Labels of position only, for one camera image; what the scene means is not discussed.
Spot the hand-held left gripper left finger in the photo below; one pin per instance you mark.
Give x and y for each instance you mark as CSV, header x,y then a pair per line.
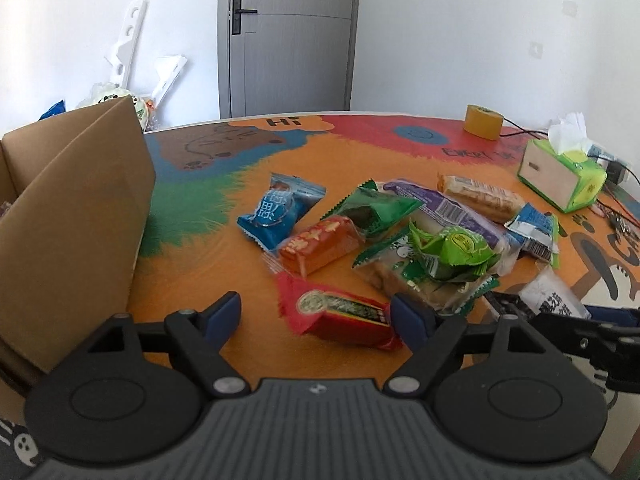
x,y
225,316

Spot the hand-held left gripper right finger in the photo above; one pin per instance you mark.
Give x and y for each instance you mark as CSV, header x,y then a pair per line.
x,y
406,317

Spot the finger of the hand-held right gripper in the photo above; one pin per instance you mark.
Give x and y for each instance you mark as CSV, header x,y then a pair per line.
x,y
575,335
617,316

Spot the white packet black print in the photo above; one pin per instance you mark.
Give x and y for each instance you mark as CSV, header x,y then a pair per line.
x,y
545,295

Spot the green white bread packet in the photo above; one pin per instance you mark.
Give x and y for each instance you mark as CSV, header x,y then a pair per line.
x,y
390,260

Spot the red snack packet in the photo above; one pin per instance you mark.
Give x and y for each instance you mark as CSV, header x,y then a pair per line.
x,y
340,316

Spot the light green packet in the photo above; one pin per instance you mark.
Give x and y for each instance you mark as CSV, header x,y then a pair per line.
x,y
460,247

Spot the orange snack packet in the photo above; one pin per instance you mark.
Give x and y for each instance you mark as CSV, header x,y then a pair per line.
x,y
320,245

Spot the dark green snack packet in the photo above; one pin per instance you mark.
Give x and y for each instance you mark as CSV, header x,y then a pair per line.
x,y
375,207

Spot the blue snack packet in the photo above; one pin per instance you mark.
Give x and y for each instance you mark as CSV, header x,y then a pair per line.
x,y
275,210

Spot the purple cake packet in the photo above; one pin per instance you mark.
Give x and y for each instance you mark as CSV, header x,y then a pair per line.
x,y
440,205

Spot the small blue white packet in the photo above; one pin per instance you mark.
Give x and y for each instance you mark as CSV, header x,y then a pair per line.
x,y
532,222

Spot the beige wafer bar packet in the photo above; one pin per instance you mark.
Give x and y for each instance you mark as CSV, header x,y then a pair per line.
x,y
480,195

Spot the cardboard box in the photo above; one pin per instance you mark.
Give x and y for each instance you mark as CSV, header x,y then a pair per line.
x,y
75,235

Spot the black power adapter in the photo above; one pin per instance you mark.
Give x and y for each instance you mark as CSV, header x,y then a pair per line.
x,y
615,170

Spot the green tissue box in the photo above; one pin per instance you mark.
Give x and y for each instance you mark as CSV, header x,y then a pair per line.
x,y
555,180

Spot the yellow tape roll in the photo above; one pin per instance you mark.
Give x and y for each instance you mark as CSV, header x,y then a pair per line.
x,y
481,121

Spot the short white foam piece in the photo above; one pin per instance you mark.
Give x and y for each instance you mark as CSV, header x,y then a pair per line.
x,y
167,75

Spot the grey door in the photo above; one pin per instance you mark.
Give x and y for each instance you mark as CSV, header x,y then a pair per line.
x,y
290,60

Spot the blue white plastic bag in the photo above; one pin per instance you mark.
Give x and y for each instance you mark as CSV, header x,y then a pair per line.
x,y
54,110

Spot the white wall socket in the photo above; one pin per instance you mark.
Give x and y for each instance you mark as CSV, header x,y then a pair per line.
x,y
536,50

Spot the white perforated bracket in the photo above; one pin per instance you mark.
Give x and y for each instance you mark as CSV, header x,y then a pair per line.
x,y
126,45

